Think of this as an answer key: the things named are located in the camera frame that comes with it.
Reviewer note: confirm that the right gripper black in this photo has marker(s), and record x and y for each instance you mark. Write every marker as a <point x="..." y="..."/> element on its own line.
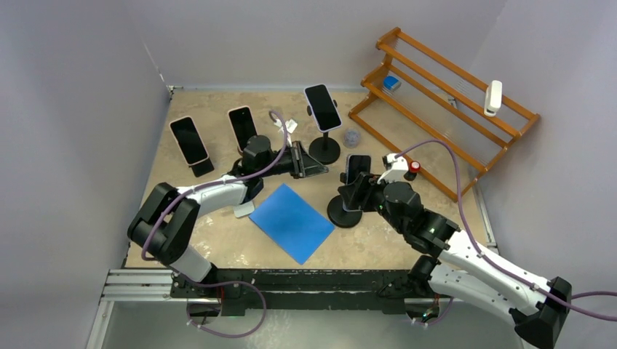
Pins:
<point x="366" y="185"/>

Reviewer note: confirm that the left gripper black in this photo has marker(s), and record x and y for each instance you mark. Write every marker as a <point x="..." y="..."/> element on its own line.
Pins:
<point x="301" y="164"/>

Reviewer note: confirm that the black round phone stand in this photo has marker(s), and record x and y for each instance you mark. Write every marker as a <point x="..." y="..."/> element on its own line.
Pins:
<point x="343" y="217"/>
<point x="325" y="149"/>

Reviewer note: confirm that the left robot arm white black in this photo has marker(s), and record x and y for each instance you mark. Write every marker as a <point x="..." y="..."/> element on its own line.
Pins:
<point x="164" y="224"/>

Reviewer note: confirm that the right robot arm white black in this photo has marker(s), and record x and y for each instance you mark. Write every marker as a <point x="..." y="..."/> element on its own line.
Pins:
<point x="453" y="263"/>

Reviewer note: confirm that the phone in lilac case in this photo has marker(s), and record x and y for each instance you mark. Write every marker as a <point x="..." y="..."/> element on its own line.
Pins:
<point x="322" y="108"/>

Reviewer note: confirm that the pink phone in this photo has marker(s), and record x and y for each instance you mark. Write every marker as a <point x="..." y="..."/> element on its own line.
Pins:
<point x="243" y="125"/>
<point x="189" y="140"/>

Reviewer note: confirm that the silver phone stand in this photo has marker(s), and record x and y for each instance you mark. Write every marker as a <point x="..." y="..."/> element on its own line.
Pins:
<point x="244" y="209"/>

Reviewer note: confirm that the black folding phone stand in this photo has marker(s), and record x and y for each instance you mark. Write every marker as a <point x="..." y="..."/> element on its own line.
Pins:
<point x="202" y="168"/>

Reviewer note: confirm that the far left pink phone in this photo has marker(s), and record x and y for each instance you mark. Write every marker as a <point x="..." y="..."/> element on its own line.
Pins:
<point x="189" y="140"/>

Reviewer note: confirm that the blue mat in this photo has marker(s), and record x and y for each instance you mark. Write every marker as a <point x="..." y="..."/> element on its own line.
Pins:
<point x="292" y="224"/>

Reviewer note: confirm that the red black knob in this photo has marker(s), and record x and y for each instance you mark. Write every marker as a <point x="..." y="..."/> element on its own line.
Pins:
<point x="414" y="168"/>

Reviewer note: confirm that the orange wooden rack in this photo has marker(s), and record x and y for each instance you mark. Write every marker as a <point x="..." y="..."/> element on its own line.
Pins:
<point x="440" y="100"/>

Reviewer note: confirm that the blue white eraser block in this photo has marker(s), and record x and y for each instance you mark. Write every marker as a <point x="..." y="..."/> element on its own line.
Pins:
<point x="391" y="83"/>

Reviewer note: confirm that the white stapler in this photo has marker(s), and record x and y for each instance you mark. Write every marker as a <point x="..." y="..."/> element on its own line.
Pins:
<point x="493" y="98"/>

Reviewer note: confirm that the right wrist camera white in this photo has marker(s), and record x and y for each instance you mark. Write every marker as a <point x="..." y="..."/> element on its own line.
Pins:
<point x="396" y="166"/>

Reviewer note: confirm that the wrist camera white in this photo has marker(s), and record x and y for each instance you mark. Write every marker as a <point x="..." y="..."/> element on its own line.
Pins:
<point x="396" y="166"/>
<point x="290" y="126"/>

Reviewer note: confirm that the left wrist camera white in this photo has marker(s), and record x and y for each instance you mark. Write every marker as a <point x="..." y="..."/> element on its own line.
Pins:
<point x="290" y="126"/>

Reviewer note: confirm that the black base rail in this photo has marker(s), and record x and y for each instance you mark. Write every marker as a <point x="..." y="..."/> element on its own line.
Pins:
<point x="391" y="292"/>

